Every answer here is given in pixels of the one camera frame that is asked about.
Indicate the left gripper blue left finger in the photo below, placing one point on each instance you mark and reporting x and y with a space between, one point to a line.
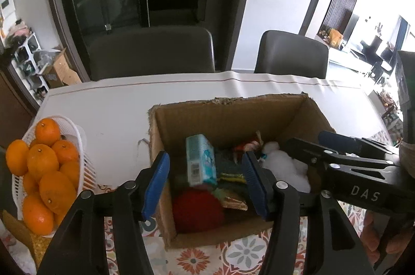
153 181

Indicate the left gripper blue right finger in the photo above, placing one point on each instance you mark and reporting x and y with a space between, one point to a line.
256 182

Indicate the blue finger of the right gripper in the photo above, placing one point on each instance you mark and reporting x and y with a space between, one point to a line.
340 143
312 154

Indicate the white plush bunny toy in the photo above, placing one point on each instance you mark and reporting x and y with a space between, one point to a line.
286 168

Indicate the red green plush toy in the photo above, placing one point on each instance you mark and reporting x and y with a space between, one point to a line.
197 211

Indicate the teal tissue pack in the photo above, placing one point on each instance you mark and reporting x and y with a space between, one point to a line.
200 162

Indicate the person's right hand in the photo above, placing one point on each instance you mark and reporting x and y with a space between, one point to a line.
370 239

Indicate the brown cardboard box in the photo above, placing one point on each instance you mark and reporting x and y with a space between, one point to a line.
228 124

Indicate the patterned table cloth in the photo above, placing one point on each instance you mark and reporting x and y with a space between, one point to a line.
118 115

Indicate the white tv console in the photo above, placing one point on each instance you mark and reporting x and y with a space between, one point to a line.
345 59

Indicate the dark chair right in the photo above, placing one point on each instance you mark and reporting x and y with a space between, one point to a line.
283 53

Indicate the dark chair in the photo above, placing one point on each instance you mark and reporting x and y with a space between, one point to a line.
152 51
283 53

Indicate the orange fruit centre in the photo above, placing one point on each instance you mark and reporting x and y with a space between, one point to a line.
41 159

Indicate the orange fruit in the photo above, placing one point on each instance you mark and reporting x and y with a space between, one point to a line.
36 216
16 157
47 132
41 159

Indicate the orange fruit top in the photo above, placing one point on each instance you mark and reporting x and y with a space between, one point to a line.
47 132

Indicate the orange fruit front left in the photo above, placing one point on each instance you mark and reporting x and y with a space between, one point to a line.
36 216

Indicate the yellow woven mat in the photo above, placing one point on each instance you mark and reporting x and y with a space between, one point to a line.
37 245

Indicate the dark chair left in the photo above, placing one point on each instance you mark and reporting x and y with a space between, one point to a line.
152 51

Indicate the orange fruit left upper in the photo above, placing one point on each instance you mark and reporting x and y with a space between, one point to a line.
16 157

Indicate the small floor cardboard box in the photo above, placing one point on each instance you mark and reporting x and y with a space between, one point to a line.
55 69

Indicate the white shoe rack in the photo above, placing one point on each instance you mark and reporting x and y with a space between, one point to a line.
29 71

